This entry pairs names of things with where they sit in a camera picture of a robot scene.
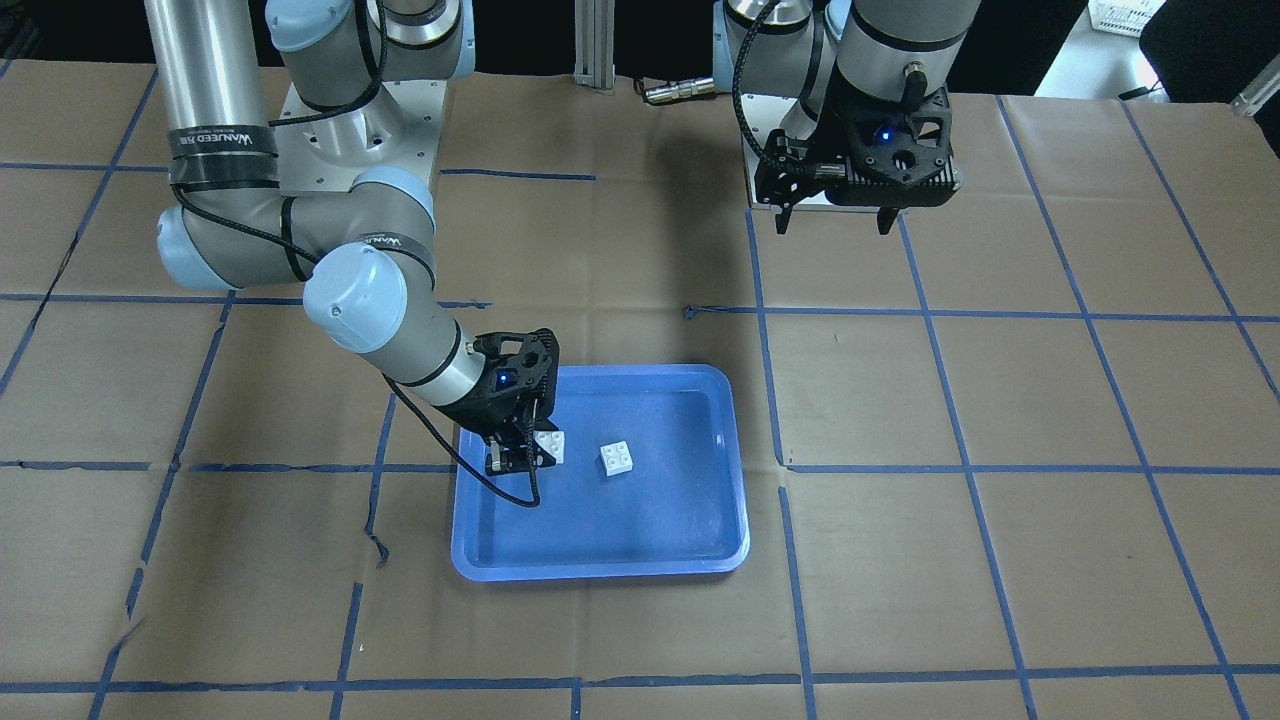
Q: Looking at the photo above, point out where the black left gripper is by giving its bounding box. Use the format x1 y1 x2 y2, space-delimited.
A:
753 76 963 236

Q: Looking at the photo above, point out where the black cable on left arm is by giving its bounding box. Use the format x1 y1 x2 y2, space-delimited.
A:
730 0 801 181

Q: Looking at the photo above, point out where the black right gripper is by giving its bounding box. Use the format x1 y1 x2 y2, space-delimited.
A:
440 328 561 477

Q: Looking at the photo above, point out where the brown paper table cover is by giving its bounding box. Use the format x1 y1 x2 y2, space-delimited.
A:
1 61 1279 719

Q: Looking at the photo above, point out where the white block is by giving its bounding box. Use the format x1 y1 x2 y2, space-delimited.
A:
534 430 566 465
599 441 635 477

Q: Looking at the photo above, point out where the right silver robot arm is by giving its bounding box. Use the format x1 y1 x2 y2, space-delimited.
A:
145 1 563 477

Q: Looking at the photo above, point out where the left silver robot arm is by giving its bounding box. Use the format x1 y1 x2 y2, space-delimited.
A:
712 1 980 234

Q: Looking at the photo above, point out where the blue plastic tray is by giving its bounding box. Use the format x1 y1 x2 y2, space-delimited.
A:
451 364 751 582

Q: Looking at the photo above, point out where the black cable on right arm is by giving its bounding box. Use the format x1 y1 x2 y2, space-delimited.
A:
180 0 543 509

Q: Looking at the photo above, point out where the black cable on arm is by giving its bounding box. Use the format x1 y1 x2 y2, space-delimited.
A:
180 0 543 509
730 0 801 181

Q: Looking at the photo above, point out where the aluminium frame post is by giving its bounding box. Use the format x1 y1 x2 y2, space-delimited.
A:
572 0 616 95

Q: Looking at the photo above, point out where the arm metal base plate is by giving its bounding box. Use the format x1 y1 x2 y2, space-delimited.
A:
273 79 449 196

